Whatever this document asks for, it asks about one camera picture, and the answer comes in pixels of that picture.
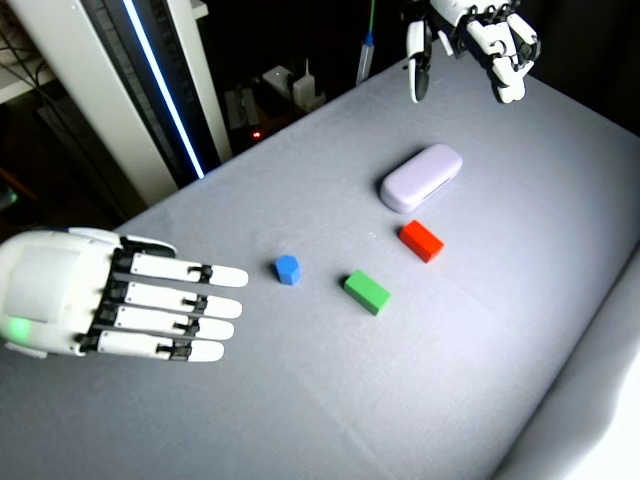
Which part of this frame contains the white plastic bottle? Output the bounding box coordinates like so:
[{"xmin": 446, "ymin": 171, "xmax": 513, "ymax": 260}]
[{"xmin": 292, "ymin": 57, "xmax": 327, "ymax": 114}]

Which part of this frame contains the green rectangular block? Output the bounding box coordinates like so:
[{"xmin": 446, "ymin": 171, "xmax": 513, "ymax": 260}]
[{"xmin": 343, "ymin": 268, "xmax": 393, "ymax": 317}]

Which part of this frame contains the grey table cloth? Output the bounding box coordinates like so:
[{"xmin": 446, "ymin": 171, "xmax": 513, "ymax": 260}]
[{"xmin": 0, "ymin": 37, "xmax": 640, "ymax": 480}]

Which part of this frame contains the white column with light strip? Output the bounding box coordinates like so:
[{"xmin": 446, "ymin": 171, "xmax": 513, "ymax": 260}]
[{"xmin": 9, "ymin": 0, "xmax": 234, "ymax": 206}]

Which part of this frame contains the lavender oval case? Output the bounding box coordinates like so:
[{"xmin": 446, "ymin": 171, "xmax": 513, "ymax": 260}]
[{"xmin": 378, "ymin": 143, "xmax": 464, "ymax": 215}]

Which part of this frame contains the translucent plastic tube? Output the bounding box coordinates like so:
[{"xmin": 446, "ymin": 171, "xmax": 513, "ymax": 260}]
[{"xmin": 355, "ymin": 29, "xmax": 377, "ymax": 87}]

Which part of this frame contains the red rectangular block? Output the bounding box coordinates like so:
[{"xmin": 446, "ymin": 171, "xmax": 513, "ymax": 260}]
[{"xmin": 398, "ymin": 219, "xmax": 446, "ymax": 264}]

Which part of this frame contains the blue hexagonal block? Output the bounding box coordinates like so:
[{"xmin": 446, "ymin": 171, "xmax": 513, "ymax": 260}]
[{"xmin": 274, "ymin": 254, "xmax": 303, "ymax": 287}]

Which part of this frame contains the white shelf board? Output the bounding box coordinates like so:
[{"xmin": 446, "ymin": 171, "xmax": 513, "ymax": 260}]
[{"xmin": 0, "ymin": 63, "xmax": 57, "ymax": 105}]

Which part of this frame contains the white power adapter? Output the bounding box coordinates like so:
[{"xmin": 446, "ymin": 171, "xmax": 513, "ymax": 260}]
[{"xmin": 262, "ymin": 64, "xmax": 296, "ymax": 97}]

